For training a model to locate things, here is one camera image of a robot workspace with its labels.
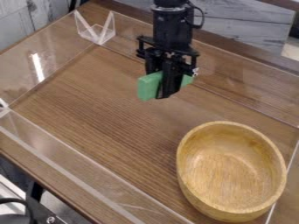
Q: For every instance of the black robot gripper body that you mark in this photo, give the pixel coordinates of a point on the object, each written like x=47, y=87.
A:
x=172, y=36

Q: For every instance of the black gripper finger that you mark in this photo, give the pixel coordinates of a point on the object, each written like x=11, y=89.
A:
x=152, y=63
x=171, y=80

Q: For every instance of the green rectangular block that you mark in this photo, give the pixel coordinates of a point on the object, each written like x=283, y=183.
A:
x=155, y=87

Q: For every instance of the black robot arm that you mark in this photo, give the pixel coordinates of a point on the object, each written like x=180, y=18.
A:
x=169, y=3

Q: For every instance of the brown wooden bowl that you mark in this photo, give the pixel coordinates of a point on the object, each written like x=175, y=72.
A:
x=231, y=171

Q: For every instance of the black metal table leg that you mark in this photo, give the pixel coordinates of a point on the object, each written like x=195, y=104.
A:
x=33, y=196

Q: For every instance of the clear acrylic corner bracket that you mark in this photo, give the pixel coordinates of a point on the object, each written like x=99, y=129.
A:
x=99, y=34

